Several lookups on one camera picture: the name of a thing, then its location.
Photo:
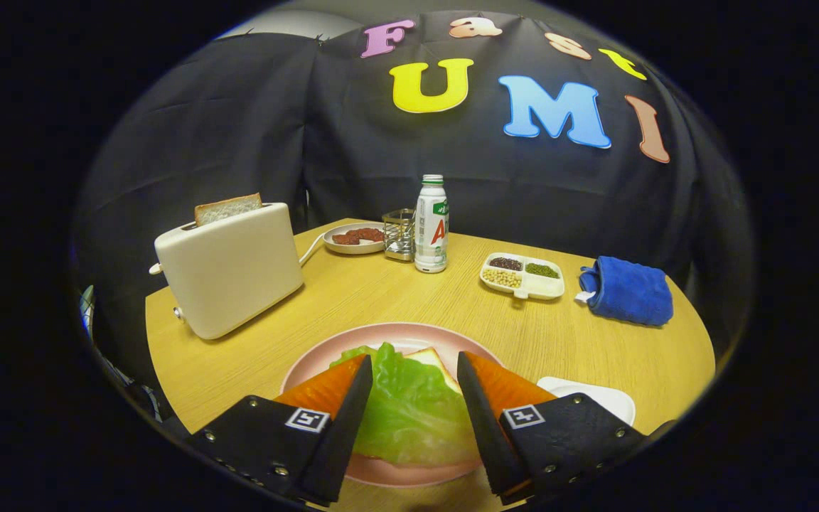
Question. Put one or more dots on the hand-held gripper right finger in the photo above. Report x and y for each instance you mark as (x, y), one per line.
(488, 441)

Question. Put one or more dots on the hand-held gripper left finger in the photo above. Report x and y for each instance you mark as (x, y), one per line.
(345, 441)

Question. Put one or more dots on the toasted bread slice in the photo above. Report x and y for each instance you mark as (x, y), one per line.
(228, 208)

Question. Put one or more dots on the green lettuce leaf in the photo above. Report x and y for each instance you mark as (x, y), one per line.
(409, 405)

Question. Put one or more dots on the white sandwich bread slice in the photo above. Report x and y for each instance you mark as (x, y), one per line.
(432, 358)

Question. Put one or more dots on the pink plate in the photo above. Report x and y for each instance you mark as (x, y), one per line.
(395, 334)

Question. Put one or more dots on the white flat plate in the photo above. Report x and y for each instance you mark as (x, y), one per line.
(608, 402)

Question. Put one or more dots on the pile of yellow soybeans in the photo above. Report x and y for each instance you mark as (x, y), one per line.
(502, 278)

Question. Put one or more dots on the white divided tray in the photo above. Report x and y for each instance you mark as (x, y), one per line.
(544, 286)

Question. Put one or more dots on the pile of dark red beans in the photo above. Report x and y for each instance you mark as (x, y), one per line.
(505, 264)

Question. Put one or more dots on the pile of green beans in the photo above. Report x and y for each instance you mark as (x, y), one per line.
(542, 270)

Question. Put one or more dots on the small white plate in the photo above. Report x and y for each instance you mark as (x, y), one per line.
(363, 249)

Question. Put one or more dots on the white toaster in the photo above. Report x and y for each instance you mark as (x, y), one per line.
(232, 270)

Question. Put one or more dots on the red meat slices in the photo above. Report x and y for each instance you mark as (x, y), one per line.
(356, 235)

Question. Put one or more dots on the blue towel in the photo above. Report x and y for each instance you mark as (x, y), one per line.
(630, 291)

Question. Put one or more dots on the white drink bottle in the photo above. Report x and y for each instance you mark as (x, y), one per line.
(431, 227)

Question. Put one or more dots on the checkered cloth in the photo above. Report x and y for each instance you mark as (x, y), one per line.
(87, 313)

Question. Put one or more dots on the black backdrop cloth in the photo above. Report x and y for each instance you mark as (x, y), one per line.
(239, 128)

